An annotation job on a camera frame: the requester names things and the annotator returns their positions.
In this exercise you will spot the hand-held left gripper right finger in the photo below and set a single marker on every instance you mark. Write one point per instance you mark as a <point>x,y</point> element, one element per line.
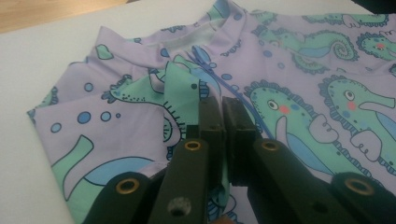
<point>280,180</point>

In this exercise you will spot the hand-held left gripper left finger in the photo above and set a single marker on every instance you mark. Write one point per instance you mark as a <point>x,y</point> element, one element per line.
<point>183,180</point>

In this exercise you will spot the purple seahorse print baby suit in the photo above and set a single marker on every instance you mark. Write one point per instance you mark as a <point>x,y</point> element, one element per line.
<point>130,133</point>

